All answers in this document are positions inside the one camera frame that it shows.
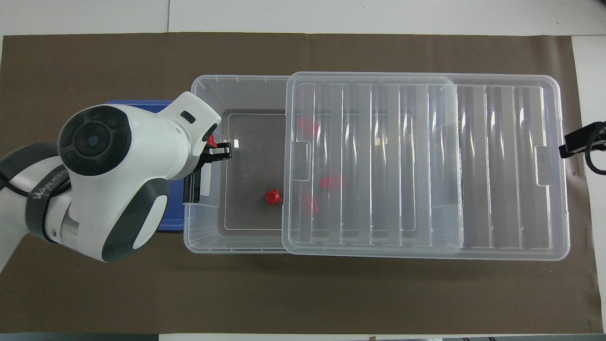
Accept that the clear plastic storage box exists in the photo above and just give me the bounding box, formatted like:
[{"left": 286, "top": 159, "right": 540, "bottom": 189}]
[{"left": 183, "top": 74, "right": 467, "bottom": 255}]

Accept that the brown paper table mat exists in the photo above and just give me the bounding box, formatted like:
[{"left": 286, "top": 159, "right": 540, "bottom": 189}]
[{"left": 0, "top": 32, "right": 604, "bottom": 335}]

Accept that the left arm velcro strap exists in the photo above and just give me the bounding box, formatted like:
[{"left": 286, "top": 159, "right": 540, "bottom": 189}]
[{"left": 25, "top": 163, "right": 71, "bottom": 237}]

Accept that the clear plastic box lid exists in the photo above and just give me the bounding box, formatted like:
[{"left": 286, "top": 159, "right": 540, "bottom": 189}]
[{"left": 282, "top": 72, "right": 571, "bottom": 261}]

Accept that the black box latch handle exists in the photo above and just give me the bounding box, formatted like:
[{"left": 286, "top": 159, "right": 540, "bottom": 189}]
[{"left": 184, "top": 163, "right": 202, "bottom": 204}]

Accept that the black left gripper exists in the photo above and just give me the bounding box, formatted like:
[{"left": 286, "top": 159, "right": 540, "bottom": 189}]
[{"left": 192, "top": 142, "right": 233, "bottom": 177}]

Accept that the blue plastic tray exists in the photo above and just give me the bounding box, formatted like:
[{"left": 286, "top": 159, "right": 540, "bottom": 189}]
[{"left": 105, "top": 100, "right": 187, "bottom": 232}]

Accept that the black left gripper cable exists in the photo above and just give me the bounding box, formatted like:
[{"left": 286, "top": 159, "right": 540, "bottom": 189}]
[{"left": 0, "top": 171, "right": 36, "bottom": 197}]

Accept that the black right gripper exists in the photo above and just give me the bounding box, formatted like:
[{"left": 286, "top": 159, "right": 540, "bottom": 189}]
[{"left": 559, "top": 122, "right": 606, "bottom": 159}]

